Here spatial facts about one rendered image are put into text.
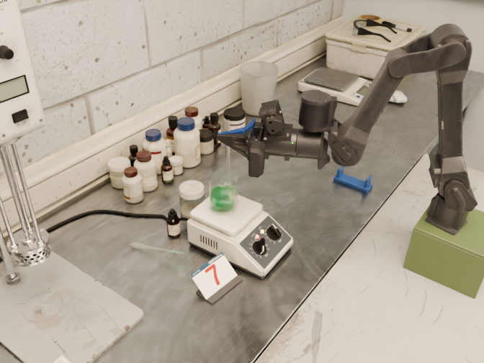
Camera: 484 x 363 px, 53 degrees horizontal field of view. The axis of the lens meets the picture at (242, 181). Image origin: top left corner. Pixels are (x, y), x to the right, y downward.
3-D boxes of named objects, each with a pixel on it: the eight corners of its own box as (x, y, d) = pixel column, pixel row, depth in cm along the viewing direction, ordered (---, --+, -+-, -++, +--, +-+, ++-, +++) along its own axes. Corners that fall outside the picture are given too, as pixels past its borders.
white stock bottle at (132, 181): (145, 192, 125) (141, 164, 120) (142, 204, 121) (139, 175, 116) (125, 193, 124) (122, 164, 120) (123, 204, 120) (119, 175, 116)
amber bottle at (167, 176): (160, 180, 130) (158, 155, 125) (170, 176, 131) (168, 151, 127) (165, 186, 127) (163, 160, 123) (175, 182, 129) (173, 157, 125)
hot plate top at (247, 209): (264, 208, 107) (264, 204, 107) (233, 237, 99) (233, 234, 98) (220, 190, 113) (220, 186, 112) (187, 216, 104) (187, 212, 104)
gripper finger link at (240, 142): (251, 153, 98) (252, 126, 94) (249, 162, 95) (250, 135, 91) (217, 150, 98) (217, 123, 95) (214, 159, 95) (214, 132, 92)
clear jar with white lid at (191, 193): (210, 214, 118) (209, 187, 113) (191, 225, 114) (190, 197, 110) (194, 203, 121) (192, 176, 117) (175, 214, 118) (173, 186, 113)
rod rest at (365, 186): (372, 187, 129) (374, 176, 127) (366, 193, 126) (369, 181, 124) (338, 174, 134) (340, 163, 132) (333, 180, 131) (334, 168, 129)
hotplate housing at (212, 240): (293, 247, 108) (296, 219, 104) (263, 282, 99) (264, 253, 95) (213, 212, 119) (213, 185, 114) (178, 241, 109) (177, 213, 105)
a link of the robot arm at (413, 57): (459, 32, 83) (404, 7, 82) (471, 48, 76) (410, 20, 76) (373, 163, 100) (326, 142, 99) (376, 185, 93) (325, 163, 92)
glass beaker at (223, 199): (204, 204, 107) (203, 172, 102) (230, 197, 109) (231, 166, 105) (217, 222, 102) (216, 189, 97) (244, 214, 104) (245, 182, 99)
